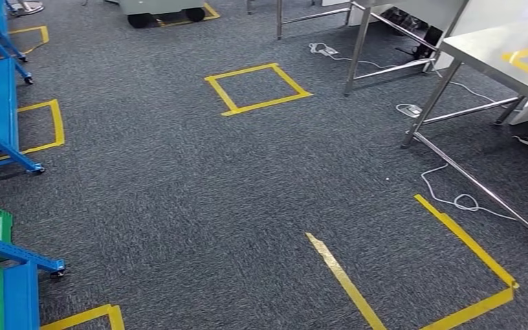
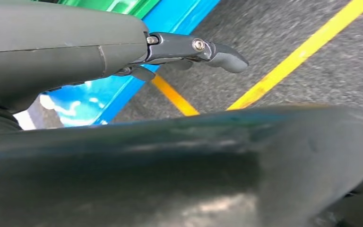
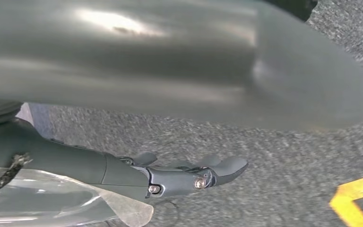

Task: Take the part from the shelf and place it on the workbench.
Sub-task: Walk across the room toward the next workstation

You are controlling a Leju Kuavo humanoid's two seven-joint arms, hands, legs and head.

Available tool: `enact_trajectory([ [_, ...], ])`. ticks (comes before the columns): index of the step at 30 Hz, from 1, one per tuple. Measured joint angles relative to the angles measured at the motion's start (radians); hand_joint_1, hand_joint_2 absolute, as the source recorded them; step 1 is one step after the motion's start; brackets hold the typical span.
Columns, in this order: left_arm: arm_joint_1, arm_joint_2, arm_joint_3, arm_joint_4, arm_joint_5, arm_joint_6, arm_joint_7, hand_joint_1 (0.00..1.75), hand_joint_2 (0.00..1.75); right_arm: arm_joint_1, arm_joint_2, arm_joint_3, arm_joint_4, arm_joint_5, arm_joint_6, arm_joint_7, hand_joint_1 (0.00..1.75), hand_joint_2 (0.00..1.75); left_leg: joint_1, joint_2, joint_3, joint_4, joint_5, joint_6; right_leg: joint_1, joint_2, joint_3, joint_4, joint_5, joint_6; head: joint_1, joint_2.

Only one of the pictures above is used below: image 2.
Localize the yellow tape outline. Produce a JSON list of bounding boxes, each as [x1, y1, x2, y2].
[[150, 0, 363, 117]]

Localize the blue metal shelf rack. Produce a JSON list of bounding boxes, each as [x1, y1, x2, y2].
[[40, 0, 221, 128]]

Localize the green plastic crate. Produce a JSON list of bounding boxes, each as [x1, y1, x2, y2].
[[33, 0, 161, 19]]

